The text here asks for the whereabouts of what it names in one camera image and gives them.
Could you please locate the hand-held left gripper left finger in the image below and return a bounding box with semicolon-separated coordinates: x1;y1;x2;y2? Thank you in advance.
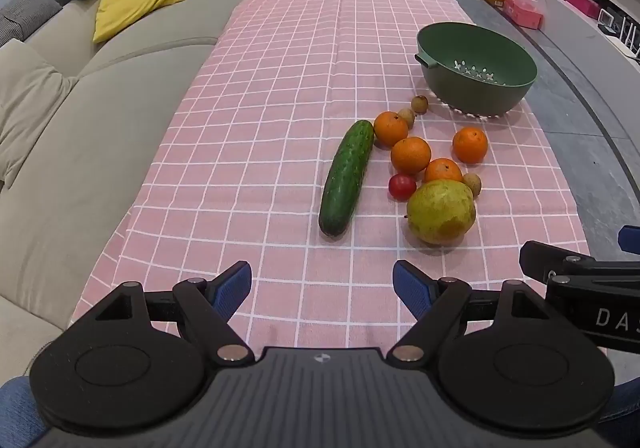
70;260;253;365

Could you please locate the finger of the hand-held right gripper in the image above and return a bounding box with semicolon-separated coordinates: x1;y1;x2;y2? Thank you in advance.
618;225;640;253
520;241;640;285

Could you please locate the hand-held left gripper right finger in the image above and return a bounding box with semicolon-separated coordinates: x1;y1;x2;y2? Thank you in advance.
387;259;576;365

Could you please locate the yellow-green pear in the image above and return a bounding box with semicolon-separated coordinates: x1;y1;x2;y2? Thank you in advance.
405;179;476;245

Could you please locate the red tomato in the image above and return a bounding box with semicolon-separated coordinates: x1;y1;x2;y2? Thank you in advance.
388;173;418;202

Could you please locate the orange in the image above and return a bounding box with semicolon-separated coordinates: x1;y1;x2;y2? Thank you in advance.
390;137;432;175
373;111;410;149
452;126;489;165
424;158;464;185

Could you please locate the green cucumber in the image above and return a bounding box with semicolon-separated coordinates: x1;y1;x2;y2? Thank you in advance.
318;120;375;237

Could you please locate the green colander bowl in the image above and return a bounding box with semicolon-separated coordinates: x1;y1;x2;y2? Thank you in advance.
414;22;539;117

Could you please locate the person's right leg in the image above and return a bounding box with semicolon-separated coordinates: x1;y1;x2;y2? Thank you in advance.
597;378;640;434

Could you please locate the person's leg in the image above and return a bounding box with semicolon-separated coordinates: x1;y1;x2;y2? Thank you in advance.
597;378;640;434
0;375;51;448

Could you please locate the pink checkered tablecloth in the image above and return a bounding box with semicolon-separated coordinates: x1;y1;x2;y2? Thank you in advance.
67;0;593;349

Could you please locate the beige sofa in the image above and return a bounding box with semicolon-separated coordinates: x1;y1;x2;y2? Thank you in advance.
0;0;284;381

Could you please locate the white low cabinet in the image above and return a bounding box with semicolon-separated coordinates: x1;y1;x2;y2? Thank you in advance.
482;0;640;61

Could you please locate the magenta box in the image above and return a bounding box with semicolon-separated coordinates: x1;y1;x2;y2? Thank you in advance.
565;0;601;19

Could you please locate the pink box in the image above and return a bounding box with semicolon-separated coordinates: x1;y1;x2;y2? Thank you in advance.
502;0;545;31

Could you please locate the person's left leg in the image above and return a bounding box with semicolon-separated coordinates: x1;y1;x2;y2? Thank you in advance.
0;375;51;448

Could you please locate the beige cushion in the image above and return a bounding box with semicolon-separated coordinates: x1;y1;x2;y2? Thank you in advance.
0;38;81;191

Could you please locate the yellow pillow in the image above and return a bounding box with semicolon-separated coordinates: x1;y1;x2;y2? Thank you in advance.
92;0;190;44

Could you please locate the grey striped cushion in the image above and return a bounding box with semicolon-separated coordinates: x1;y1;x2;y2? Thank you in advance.
0;0;63;48

